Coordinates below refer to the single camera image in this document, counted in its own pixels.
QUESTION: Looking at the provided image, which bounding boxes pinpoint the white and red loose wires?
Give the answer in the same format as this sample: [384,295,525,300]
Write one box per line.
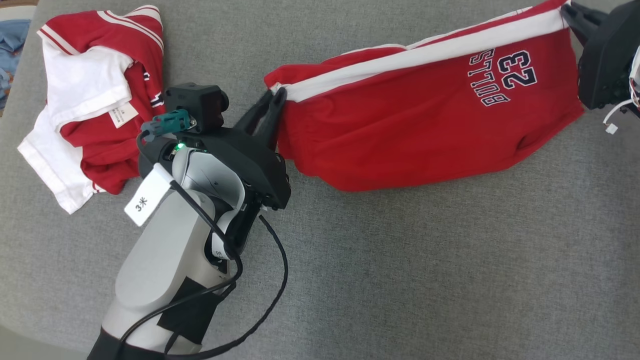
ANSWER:
[602,47,640,136]

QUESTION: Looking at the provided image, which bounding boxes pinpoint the blue garment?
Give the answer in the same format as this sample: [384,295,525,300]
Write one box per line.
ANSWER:
[0,19,32,113]

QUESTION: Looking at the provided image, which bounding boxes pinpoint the red shorts with white stripe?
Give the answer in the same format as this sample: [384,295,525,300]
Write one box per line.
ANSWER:
[264,0,586,192]

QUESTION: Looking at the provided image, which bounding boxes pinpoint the red and white jersey shirt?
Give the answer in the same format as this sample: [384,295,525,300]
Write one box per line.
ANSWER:
[17,5,166,215]

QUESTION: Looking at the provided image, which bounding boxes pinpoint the white paper cable label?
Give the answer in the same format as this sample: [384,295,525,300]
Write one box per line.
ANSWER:
[124,162,176,227]

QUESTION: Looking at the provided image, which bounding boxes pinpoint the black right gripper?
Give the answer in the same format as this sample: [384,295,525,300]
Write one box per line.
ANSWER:
[560,0,640,111]

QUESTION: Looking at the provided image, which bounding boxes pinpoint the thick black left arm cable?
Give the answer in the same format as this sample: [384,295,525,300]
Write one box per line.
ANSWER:
[162,214,290,360]

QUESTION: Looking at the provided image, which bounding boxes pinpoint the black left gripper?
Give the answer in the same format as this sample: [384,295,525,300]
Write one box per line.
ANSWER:
[167,88,292,209]

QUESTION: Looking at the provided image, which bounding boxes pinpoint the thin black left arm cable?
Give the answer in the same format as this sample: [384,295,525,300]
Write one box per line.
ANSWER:
[117,130,244,360]

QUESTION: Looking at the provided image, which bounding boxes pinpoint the teal left camera cable connector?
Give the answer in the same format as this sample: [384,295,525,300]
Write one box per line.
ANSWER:
[141,110,197,143]

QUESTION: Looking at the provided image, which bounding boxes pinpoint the beige lattice laundry basket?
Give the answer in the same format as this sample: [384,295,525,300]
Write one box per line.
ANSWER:
[0,5,38,22]

